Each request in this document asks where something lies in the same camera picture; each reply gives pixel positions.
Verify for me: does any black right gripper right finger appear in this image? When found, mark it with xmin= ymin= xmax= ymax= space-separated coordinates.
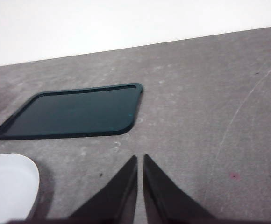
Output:
xmin=143 ymin=154 xmax=219 ymax=221

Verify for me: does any dark rectangular tray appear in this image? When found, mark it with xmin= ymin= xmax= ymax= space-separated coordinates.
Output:
xmin=0 ymin=82 xmax=143 ymax=141

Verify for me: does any pale grey round plate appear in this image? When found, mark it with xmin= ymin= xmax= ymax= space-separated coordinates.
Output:
xmin=0 ymin=153 xmax=40 ymax=224

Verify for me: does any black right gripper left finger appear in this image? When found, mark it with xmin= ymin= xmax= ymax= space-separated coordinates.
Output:
xmin=67 ymin=155 xmax=138 ymax=221

